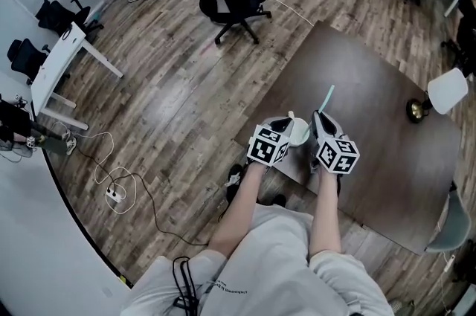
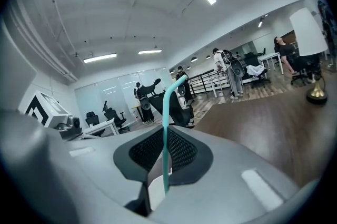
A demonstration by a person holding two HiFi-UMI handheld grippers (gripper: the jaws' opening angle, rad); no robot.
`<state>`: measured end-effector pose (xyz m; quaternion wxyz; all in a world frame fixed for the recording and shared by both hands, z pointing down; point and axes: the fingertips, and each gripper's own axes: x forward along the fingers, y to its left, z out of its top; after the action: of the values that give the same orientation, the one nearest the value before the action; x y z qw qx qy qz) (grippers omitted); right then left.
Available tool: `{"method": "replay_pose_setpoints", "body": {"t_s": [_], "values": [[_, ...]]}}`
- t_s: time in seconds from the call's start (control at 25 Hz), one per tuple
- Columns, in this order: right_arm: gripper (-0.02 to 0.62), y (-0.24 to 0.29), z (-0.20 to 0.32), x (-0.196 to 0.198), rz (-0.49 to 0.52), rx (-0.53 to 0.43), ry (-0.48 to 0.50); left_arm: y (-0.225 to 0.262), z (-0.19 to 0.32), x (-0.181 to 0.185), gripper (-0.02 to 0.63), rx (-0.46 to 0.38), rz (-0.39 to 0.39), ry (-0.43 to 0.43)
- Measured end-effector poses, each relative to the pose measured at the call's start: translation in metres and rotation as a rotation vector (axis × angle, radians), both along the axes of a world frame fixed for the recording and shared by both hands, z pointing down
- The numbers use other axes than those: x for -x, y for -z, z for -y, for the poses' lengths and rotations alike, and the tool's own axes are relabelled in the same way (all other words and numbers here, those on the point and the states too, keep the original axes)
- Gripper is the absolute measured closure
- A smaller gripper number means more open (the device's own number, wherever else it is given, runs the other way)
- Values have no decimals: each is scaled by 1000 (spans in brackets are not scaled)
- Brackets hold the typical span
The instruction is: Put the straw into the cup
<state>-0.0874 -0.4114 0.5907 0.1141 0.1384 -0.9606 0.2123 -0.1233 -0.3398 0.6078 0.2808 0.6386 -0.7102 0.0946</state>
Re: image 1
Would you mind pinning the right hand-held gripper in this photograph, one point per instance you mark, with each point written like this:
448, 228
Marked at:
336, 156

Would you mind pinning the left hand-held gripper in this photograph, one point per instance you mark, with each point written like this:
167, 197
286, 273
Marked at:
266, 149

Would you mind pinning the white cup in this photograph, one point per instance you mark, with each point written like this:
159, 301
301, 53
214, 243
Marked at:
296, 130

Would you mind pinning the teal straw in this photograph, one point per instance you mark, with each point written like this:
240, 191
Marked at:
326, 98

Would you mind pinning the person's left forearm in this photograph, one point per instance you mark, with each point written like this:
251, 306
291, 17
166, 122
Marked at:
241, 203

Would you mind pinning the person's right forearm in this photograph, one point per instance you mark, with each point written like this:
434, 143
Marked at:
325, 214

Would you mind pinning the person's black shoe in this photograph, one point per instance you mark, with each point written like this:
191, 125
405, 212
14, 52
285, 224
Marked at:
234, 180
279, 200

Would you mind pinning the white shade brass table lamp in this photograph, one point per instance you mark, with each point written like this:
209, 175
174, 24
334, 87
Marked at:
446, 91

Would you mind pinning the person's grey shirt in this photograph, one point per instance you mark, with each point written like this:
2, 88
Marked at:
275, 262

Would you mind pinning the grey plastic chair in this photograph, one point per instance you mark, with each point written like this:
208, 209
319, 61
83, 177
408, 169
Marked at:
451, 221

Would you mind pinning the white desk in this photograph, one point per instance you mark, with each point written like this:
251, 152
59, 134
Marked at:
56, 61

